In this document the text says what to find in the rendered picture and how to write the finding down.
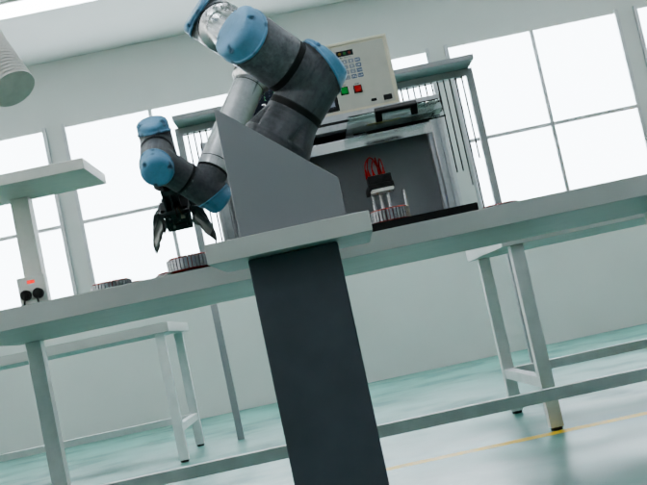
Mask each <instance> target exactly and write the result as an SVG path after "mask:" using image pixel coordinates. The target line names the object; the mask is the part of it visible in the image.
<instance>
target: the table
mask: <svg viewBox="0 0 647 485"><path fill-rule="evenodd" d="M644 224H646V220H645V216H644V214H639V215H634V216H630V217H621V218H618V219H613V220H608V221H603V222H599V223H594V224H589V225H585V226H581V227H576V228H571V229H567V230H562V231H557V232H554V233H549V234H544V235H539V236H535V237H530V238H525V239H522V240H517V241H512V242H504V243H499V244H494V245H490V246H486V247H481V248H476V249H472V250H467V251H466V256H467V260H468V262H472V261H477V262H478V267H479V275H480V279H481V284H482V287H483V292H484V296H485V301H486V305H487V310H488V314H489V318H490V322H491V326H492V331H493V335H494V340H495V344H496V348H497V352H498V357H499V361H500V366H501V370H502V374H503V379H504V383H505V390H506V395H507V396H516V395H519V394H520V392H519V388H518V383H517V381H518V382H522V383H526V384H530V385H532V386H536V387H539V389H540V390H543V389H547V388H552V387H555V386H556V385H555V381H554V377H553V373H552V369H553V368H558V367H563V366H567V365H572V364H577V363H580V362H585V361H590V360H594V359H599V358H603V357H608V356H612V355H616V354H621V353H626V352H630V351H635V350H640V349H643V348H647V338H646V339H642V340H637V341H632V342H628V343H623V344H619V345H611V346H607V347H602V348H597V349H593V350H588V351H584V352H580V353H575V354H570V355H566V356H561V357H556V358H553V359H549V355H548V351H547V347H546V343H545V339H544V334H543V330H542V326H541V321H540V317H539V313H538V309H537V305H536V300H535V296H534V291H533V287H532V283H531V276H530V271H529V267H528V263H527V258H526V254H525V250H527V249H531V248H536V247H540V246H545V245H549V244H554V243H562V242H567V241H572V240H576V239H580V238H585V237H590V236H594V235H599V234H604V233H608V232H612V231H617V230H622V229H626V228H631V227H636V226H639V225H644ZM508 253H509V257H510V262H511V265H512V270H513V274H514V278H515V283H516V287H517V292H518V295H519V299H520V304H521V308H522V313H523V317H524V322H525V325H526V329H527V334H528V338H529V343H530V347H531V355H532V359H533V363H529V364H525V365H521V366H516V367H514V366H513V362H512V358H511V353H510V349H509V344H508V340H507V335H506V332H505V324H504V319H503V315H502V311H501V306H500V302H499V298H498V294H497V289H496V285H495V280H494V276H493V272H492V268H491V264H490V259H489V258H490V257H495V256H500V255H504V254H508ZM543 406H544V410H545V415H546V419H547V424H548V427H550V428H551V431H557V430H560V429H563V428H562V426H564V423H563V418H562V415H561V410H560V406H559V402H558V400H554V401H549V402H544V403H543Z"/></svg>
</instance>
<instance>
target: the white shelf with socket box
mask: <svg viewBox="0 0 647 485"><path fill-rule="evenodd" d="M104 184H106V178H105V174H104V173H103V172H101V171H100V170H99V169H97V168H96V167H94V166H93V165H91V164H90V163H89V162H87V161H86V160H84V159H83V158H79V159H74V160H69V161H64V162H59V163H55V164H51V165H46V166H37V167H33V168H28V169H23V170H19V171H14V172H10V173H5V174H0V206H3V205H8V204H11V208H12V214H13V223H14V228H15V233H16V238H17V243H18V248H19V254H20V259H21V264H22V268H23V274H24V278H19V279H16V282H17V287H18V292H19V297H20V302H21V306H23V305H28V304H33V303H37V302H42V301H46V300H51V294H50V290H49V285H48V279H47V275H46V270H45V265H44V261H43V256H42V250H41V245H40V240H39V231H38V226H37V221H36V216H35V211H34V206H33V201H32V199H35V198H40V197H45V196H49V195H54V194H58V193H63V192H68V191H76V190H81V189H85V188H90V187H95V186H99V185H104Z"/></svg>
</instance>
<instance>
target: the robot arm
mask: <svg viewBox="0 0 647 485"><path fill-rule="evenodd" d="M184 31H185V33H187V34H188V35H189V36H190V37H191V38H194V39H196V40H197V41H199V42H200V43H202V44H203V45H205V46H206V47H208V48H209V49H211V50H212V51H214V52H215V53H217V54H218V55H220V56H221V57H223V58H224V59H225V60H226V61H227V62H229V63H231V64H234V66H235V68H234V70H233V72H232V77H233V79H234V81H233V83H232V85H231V88H230V90H229V92H228V94H227V96H226V98H225V100H224V103H223V105H222V107H221V110H220V111H221V112H222V113H224V114H226V115H228V116H230V117H232V118H233V119H235V120H237V121H239V122H241V123H242V124H244V125H245V126H247V127H248V128H250V129H252V130H254V131H256V132H257V133H259V134H261V135H263V136H265V137H266V138H268V139H270V140H272V141H274V142H276V143H278V144H280V145H281V146H283V147H285V148H287V149H289V150H290V151H292V152H294V153H296V154H297V155H299V156H300V157H302V158H304V159H305V160H307V161H310V158H311V153H312V148H313V144H314V139H315V135H316V132H317V131H318V129H319V127H320V125H321V123H322V122H323V120H324V118H325V116H326V114H327V112H328V111H329V109H330V107H331V105H332V104H333V102H334V100H335V98H336V97H337V95H338V94H339V93H340V92H341V88H342V86H343V84H344V83H345V81H346V79H347V70H346V68H345V66H344V64H343V63H342V61H341V60H340V59H339V58H338V57H337V56H336V55H335V54H334V53H333V52H332V51H330V50H329V49H328V48H327V47H325V46H324V45H321V44H320V43H319V42H317V41H315V40H313V39H310V38H307V39H305V40H304V41H301V40H299V39H298V38H296V37H295V36H294V35H292V34H291V33H289V32H288V31H286V30H285V29H284V28H282V27H281V26H279V25H278V24H276V23H275V22H274V21H272V20H271V19H269V18H268V17H266V16H265V15H264V14H263V13H262V12H261V11H259V10H257V9H254V8H252V7H251V6H241V7H240V8H238V7H237V6H235V5H233V4H231V3H229V2H227V1H226V0H199V1H198V3H197V4H196V6H195V7H194V9H193V11H192V12H191V14H190V16H189V17H188V19H187V21H186V23H185V25H184ZM269 89H271V90H273V91H274V93H273V95H272V97H271V99H270V101H269V102H268V104H267V105H266V106H265V107H264V108H263V109H262V110H261V111H260V112H259V113H257V114H256V115H255V116H253V115H254V113H255V110H256V108H257V106H258V103H259V101H260V99H261V96H262V94H263V92H266V91H268V90H269ZM137 132H138V138H139V140H140V144H141V150H140V151H141V156H140V160H139V168H140V173H141V177H142V179H143V180H144V182H145V183H147V184H148V185H151V186H153V187H154V189H155V190H156V191H159V192H160V193H161V196H162V199H161V202H160V203H159V206H158V209H157V211H156V212H155V214H154V216H153V247H154V250H155V253H157V254H158V251H159V249H160V247H161V244H160V242H161V240H162V239H163V234H164V233H165V234H166V231H167V229H168V231H169V232H174V231H178V230H183V229H188V228H192V227H194V224H197V225H200V226H201V228H202V230H203V231H204V232H205V233H206V234H207V235H208V236H210V237H211V238H212V239H214V240H215V241H216V240H217V234H216V231H215V229H214V227H213V225H212V223H211V221H210V219H209V218H208V216H207V214H206V213H205V211H204V209H205V210H207V211H209V212H211V213H214V214H216V213H218V212H220V211H221V210H222V209H223V208H224V207H225V205H226V204H227V202H228V201H229V199H230V196H231V190H230V187H229V186H228V185H227V184H226V183H225V180H226V178H227V172H226V167H225V162H224V158H223V154H222V149H221V144H220V135H219V131H218V126H217V122H215V124H214V127H213V129H212V131H211V134H210V136H209V138H208V140H207V142H206V144H205V146H204V148H203V151H202V153H201V155H200V158H199V160H198V162H197V165H194V164H192V163H190V162H189V161H187V160H185V159H184V158H182V157H180V156H179V155H177V153H176V149H175V145H174V141H173V137H172V134H171V128H169V124H168V120H167V119H166V118H165V117H164V116H161V115H153V116H149V117H146V118H144V119H142V120H141V121H139V122H138V124H137ZM191 212H192V214H193V218H192V215H191Z"/></svg>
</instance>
